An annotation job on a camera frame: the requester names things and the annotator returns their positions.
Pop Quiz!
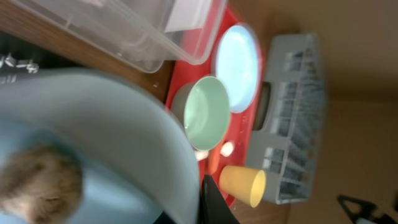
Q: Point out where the brown food scrap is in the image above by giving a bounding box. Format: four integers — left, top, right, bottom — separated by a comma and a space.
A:
1, 144, 83, 224

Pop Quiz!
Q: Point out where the light blue bowl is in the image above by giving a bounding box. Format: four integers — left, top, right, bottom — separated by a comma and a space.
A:
1, 68, 200, 223

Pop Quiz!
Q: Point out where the yellow plastic cup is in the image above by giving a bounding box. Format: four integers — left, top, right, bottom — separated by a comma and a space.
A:
218, 166, 267, 208

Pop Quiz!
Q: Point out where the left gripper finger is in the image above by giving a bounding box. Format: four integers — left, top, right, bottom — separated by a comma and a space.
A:
200, 175, 239, 224

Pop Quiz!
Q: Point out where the light blue plate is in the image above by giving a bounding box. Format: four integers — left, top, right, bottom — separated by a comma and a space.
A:
212, 22, 260, 113

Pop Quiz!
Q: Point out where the black plastic tray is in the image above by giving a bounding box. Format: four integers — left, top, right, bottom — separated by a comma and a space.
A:
1, 31, 83, 84

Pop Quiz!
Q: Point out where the mint green bowl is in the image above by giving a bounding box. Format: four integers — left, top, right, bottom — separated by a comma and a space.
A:
170, 76, 231, 151

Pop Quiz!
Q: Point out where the red serving tray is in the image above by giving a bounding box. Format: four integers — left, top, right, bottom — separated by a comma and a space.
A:
165, 6, 265, 207

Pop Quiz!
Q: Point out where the clear plastic bin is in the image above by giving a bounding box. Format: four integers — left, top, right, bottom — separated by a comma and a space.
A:
13, 0, 228, 73

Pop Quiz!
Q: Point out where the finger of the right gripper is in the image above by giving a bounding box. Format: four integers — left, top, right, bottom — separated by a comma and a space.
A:
336, 195, 377, 223

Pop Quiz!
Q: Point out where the grey dishwasher rack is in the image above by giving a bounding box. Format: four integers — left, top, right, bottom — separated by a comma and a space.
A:
244, 33, 327, 204

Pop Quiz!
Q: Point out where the orange carrot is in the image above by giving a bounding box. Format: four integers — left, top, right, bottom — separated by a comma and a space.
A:
207, 144, 221, 175

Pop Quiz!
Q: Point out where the white plastic spoon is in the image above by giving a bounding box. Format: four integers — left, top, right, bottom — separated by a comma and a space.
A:
194, 141, 234, 161

